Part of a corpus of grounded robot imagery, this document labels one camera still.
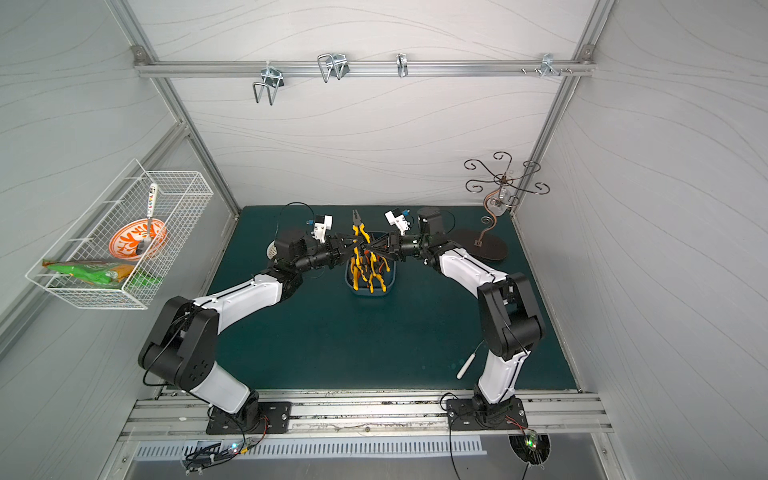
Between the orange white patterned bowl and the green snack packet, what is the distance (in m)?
0.06

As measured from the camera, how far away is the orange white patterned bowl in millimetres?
654

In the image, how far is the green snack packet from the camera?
549 mm

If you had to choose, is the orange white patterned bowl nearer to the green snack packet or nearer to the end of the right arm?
the green snack packet
